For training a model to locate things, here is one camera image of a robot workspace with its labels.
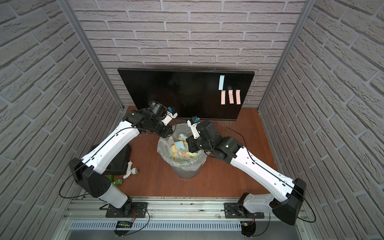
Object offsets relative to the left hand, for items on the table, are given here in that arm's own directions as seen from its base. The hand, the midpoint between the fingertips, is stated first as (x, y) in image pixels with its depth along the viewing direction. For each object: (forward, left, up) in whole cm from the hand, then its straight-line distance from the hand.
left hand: (168, 126), depth 78 cm
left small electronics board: (-41, +21, -27) cm, 53 cm away
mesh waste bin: (-19, -9, -18) cm, 28 cm away
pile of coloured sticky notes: (-8, -6, -11) cm, 15 cm away
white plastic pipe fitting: (-16, +20, -21) cm, 33 cm away
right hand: (-10, -11, +3) cm, 16 cm away
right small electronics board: (-44, -41, -25) cm, 65 cm away
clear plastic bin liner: (-12, +1, -1) cm, 12 cm away
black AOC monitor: (+29, -22, -1) cm, 37 cm away
